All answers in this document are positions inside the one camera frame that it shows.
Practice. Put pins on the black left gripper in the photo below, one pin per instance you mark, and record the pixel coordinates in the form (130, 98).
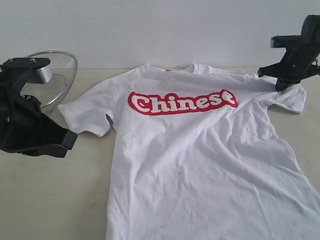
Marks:
(24, 129)

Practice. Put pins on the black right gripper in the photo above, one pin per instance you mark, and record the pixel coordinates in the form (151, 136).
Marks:
(296, 65)

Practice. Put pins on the white t-shirt red print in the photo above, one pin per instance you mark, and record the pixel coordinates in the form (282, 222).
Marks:
(196, 156)

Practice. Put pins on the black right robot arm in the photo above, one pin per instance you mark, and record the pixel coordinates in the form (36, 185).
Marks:
(310, 32)

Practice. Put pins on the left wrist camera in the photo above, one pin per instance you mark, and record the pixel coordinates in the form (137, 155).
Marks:
(15, 73)

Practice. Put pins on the metal mesh basket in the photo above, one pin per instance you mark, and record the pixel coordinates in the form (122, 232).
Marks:
(64, 67)

